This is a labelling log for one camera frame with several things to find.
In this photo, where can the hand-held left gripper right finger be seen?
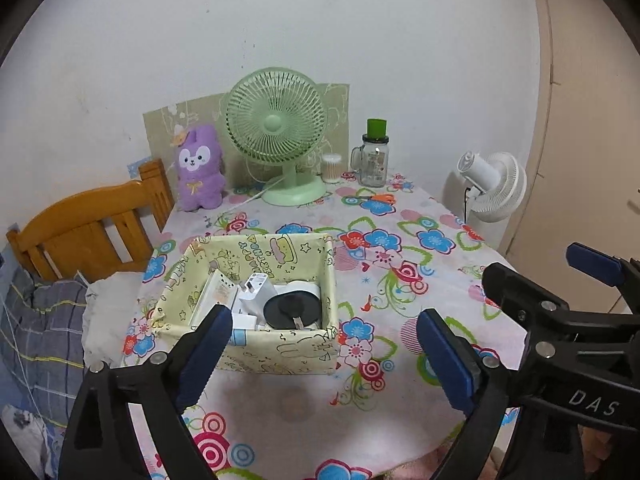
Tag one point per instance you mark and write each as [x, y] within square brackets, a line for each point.
[450, 365]

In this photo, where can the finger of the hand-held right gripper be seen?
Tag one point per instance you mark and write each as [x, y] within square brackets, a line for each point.
[505, 282]
[595, 262]

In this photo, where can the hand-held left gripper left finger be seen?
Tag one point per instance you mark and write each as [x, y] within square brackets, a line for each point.
[205, 355]

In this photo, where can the yellow printed fabric storage box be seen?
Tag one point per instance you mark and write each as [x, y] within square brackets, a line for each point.
[280, 355]

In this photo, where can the white plug charger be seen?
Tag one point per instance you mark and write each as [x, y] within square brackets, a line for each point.
[260, 295]

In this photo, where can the black round disc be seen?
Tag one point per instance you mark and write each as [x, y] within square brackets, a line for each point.
[290, 310]

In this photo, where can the white flat box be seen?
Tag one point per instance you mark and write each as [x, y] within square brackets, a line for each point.
[217, 292]

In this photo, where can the white clip fan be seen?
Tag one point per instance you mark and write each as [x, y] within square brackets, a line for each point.
[500, 185]

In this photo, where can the beige door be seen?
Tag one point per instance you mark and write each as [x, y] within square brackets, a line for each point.
[590, 160]

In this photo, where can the white bedding cloth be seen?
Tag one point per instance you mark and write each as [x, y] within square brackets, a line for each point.
[107, 310]

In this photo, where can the floral tablecloth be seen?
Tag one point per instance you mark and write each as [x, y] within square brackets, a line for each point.
[310, 410]

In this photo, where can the blue plaid blanket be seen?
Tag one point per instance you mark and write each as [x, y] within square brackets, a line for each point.
[45, 330]

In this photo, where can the purple plush toy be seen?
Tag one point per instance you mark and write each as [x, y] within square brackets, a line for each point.
[197, 185]

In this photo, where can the glass mug jar green lid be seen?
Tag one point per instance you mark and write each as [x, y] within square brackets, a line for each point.
[372, 165]

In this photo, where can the wooden bed headboard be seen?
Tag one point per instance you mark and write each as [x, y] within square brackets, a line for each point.
[75, 225]

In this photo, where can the white patterned cloth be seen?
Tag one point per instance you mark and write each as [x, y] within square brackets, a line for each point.
[22, 425]

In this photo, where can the cotton swab container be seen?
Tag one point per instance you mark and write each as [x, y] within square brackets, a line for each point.
[331, 170]

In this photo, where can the green desk fan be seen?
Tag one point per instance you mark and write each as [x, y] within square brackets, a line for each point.
[272, 125]

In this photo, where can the light blue wall sticker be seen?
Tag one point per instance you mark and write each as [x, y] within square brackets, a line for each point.
[134, 167]

